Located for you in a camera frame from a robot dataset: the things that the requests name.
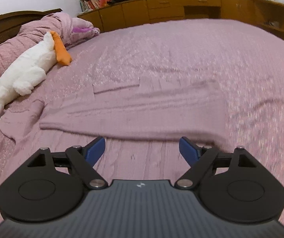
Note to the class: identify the pink floral bedspread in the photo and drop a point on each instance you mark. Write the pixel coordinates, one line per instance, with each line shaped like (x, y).
(246, 62)

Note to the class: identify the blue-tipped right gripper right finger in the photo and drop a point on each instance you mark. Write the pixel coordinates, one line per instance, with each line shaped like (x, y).
(233, 186)

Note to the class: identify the stack of books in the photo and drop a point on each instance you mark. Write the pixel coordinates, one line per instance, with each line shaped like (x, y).
(89, 5)

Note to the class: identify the rolled pink quilt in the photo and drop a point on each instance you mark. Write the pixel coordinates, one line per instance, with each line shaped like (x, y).
(71, 30)

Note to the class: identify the dark wooden headboard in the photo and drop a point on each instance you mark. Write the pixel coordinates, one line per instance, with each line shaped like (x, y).
(10, 23)

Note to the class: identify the wooden cabinet unit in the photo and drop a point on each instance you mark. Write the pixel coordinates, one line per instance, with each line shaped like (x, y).
(267, 15)

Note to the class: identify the pink knitted cardigan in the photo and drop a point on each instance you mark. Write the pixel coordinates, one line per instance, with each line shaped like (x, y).
(142, 122)

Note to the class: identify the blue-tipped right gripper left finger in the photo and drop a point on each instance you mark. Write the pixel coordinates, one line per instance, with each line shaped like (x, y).
(49, 185)

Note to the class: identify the white plush goose toy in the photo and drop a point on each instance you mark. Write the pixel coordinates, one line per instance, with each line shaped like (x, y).
(30, 68)

